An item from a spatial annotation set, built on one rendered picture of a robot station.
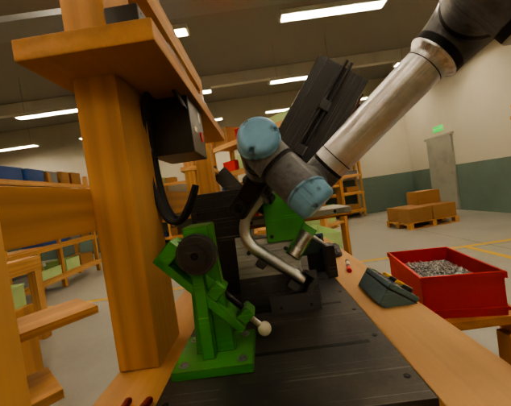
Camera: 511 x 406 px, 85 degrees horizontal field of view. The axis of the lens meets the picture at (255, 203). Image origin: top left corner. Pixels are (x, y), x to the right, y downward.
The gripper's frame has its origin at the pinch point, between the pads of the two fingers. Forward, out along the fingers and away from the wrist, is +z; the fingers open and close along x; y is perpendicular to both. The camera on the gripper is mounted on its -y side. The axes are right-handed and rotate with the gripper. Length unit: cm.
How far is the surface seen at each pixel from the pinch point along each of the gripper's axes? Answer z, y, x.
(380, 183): 875, 458, -130
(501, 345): 12, 8, -78
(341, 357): -20.8, -18.9, -34.0
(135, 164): -22.4, -14.3, 21.9
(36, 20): 130, 39, 313
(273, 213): 2.6, -0.9, -5.6
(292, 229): 2.7, -1.2, -12.7
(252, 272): 5.1, -17.9, -10.7
